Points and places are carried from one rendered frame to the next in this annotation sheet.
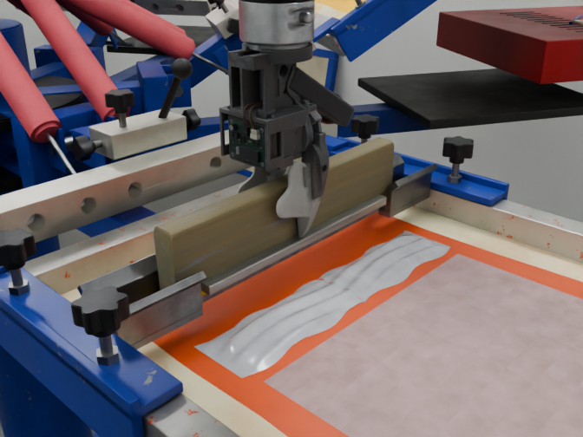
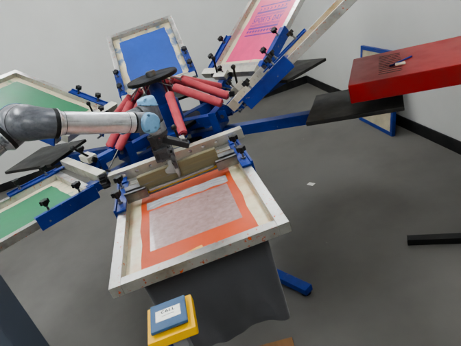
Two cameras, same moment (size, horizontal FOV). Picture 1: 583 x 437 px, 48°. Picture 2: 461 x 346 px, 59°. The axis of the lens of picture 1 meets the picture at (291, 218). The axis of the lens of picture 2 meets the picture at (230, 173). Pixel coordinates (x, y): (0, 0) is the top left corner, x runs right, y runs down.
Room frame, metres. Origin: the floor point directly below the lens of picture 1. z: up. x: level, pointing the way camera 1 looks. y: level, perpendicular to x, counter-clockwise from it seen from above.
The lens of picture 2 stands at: (-0.38, -1.27, 1.69)
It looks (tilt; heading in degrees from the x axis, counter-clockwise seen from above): 25 degrees down; 43
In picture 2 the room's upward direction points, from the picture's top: 19 degrees counter-clockwise
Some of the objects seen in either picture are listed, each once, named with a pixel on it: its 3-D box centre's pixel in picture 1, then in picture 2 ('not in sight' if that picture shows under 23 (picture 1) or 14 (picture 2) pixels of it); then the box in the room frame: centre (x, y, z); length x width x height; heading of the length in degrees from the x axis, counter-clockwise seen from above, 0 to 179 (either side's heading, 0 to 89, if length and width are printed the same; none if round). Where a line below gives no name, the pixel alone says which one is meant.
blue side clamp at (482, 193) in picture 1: (405, 183); (241, 157); (0.91, -0.17, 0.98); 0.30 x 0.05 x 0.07; 47
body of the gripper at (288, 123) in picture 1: (272, 104); (162, 145); (0.66, 0.02, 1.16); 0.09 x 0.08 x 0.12; 137
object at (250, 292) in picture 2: not in sight; (219, 295); (0.34, -0.36, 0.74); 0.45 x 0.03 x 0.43; 137
